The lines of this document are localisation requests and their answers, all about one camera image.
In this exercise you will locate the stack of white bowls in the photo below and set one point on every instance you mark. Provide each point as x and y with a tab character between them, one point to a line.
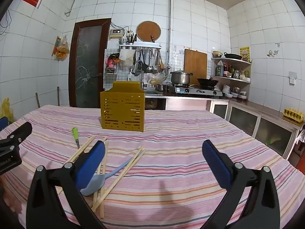
226	88

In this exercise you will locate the wooden spatula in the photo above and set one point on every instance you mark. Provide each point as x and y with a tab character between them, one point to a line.
162	63

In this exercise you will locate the metal wall rack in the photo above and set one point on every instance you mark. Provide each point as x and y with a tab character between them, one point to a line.
140	45

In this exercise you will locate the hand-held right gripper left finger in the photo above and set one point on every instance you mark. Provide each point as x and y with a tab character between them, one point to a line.
91	164

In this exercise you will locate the pink cloth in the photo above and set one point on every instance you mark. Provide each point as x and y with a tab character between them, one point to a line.
111	61

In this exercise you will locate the pink striped tablecloth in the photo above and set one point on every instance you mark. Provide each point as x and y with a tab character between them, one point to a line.
166	136

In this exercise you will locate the yellow egg tray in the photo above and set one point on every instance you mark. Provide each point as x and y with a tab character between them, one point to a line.
293	115

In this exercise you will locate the black spatula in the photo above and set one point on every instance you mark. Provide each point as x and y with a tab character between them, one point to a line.
144	63

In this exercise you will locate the row of condiment bottles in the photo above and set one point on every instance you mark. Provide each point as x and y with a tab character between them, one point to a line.
232	72

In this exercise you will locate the knife holder with knives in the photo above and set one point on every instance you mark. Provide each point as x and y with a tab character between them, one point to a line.
131	38

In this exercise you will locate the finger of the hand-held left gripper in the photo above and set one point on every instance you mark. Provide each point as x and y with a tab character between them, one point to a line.
3	123
21	131

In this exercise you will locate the wooden stick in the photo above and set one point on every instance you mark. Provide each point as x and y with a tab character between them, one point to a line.
37	100
58	96

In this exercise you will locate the steel bowl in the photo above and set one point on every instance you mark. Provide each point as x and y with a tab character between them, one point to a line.
236	90

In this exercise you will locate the small steel pot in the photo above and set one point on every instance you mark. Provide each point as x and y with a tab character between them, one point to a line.
160	87

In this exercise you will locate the wooden cutting board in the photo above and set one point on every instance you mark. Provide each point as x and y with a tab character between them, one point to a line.
195	64

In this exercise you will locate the grey wall pipe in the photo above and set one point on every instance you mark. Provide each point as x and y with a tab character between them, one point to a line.
169	28

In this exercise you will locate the dish soap bottle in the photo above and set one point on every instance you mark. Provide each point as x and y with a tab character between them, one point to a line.
129	76

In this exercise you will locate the steel ladle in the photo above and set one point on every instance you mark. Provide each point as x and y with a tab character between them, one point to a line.
149	68

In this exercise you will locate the steel pot with lid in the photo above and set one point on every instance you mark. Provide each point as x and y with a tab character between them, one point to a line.
180	77

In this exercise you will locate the steel skimmer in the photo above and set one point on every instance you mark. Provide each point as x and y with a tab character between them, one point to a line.
156	69

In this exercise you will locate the orange plastic bag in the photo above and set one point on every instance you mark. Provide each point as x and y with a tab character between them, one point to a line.
63	50

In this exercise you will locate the light blue plastic spoon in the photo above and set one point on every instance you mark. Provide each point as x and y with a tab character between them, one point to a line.
96	181

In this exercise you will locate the steel faucet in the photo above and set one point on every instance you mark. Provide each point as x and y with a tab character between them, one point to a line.
137	68

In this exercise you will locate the yellow utensil holder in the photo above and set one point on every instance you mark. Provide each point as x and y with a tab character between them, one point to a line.
121	109

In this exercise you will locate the white wall socket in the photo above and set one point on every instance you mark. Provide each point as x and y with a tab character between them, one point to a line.
292	78

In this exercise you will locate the enamel bowl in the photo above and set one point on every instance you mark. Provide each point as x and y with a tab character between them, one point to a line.
217	54

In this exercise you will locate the steel sink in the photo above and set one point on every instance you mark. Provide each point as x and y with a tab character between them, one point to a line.
152	92

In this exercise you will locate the yellow plastic bag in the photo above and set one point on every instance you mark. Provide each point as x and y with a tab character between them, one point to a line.
6	111

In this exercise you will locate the white wall pipe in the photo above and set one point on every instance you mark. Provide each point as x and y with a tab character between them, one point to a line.
71	1

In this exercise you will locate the white plastic bag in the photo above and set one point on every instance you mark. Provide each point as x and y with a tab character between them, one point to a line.
125	54

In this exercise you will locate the brown door with frosted glass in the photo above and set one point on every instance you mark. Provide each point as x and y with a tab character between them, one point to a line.
87	64

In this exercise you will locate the black pan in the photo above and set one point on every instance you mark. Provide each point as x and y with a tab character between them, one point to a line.
233	56

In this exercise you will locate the wall hooks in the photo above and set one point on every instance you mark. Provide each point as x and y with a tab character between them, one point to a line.
272	52

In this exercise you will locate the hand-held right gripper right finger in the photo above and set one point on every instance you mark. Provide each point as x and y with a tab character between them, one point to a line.
216	164

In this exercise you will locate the gas stove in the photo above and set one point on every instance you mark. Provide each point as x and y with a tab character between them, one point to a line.
197	91

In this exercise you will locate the yellow wall poster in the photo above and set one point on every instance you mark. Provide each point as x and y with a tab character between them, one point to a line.
244	53

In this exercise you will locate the corner wall shelf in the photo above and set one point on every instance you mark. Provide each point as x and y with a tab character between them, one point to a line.
234	62

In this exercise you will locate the grey control box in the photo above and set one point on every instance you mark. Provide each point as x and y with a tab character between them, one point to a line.
116	33

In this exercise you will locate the oil bottle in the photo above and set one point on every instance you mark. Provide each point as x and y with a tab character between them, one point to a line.
219	69

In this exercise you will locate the black wok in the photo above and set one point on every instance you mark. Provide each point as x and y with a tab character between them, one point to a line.
207	82

